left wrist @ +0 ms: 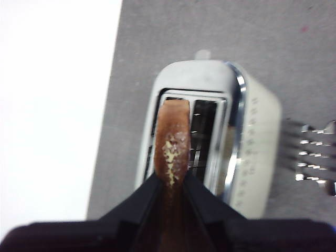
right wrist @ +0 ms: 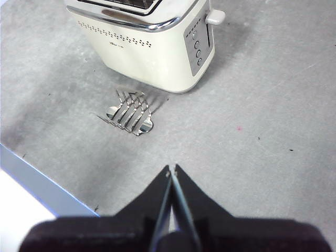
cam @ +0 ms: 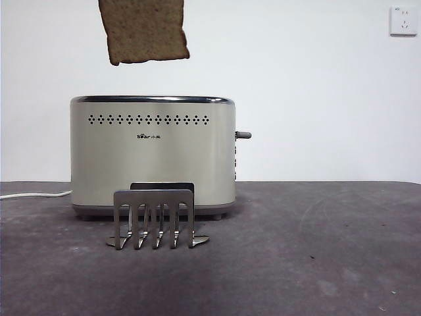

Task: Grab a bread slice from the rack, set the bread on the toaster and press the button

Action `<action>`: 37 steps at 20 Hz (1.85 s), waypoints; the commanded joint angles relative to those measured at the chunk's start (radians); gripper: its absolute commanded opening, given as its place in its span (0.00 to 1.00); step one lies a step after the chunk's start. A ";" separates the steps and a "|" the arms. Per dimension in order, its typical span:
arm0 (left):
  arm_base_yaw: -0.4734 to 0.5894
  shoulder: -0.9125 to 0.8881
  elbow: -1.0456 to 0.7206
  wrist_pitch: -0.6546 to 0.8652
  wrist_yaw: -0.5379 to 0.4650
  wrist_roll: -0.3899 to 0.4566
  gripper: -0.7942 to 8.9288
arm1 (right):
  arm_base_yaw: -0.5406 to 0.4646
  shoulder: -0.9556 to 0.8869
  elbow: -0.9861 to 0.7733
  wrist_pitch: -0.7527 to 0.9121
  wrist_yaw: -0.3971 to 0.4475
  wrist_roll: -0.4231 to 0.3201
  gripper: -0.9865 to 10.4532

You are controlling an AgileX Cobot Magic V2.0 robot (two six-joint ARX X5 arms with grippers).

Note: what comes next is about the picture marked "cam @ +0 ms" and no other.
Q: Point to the white wall socket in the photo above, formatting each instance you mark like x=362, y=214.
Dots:
x=403, y=21

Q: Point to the steel bread rack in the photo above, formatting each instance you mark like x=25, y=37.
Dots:
x=153, y=197

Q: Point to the brown wholemeal bread slice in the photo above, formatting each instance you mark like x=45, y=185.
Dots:
x=144, y=33

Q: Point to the cream white two-slot toaster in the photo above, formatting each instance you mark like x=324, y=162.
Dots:
x=151, y=164

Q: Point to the grey toaster lever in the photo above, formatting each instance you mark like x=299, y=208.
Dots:
x=244, y=134

